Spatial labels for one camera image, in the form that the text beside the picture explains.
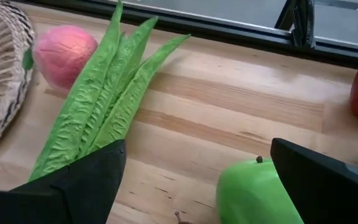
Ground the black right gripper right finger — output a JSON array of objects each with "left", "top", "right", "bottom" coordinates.
[{"left": 270, "top": 138, "right": 358, "bottom": 224}]

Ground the black aluminium table frame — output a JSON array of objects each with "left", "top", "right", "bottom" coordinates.
[{"left": 11, "top": 0, "right": 358, "bottom": 68}]

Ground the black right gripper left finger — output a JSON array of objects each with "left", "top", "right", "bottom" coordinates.
[{"left": 0, "top": 139, "right": 127, "bottom": 224}]

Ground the green apple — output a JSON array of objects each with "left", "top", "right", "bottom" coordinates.
[{"left": 216, "top": 156, "right": 305, "bottom": 224}]

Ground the green romaine lettuce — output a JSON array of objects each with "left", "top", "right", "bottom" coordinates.
[{"left": 28, "top": 0, "right": 191, "bottom": 183}]

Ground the pink peach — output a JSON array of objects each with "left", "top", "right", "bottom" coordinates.
[{"left": 22, "top": 24, "right": 99, "bottom": 94}]

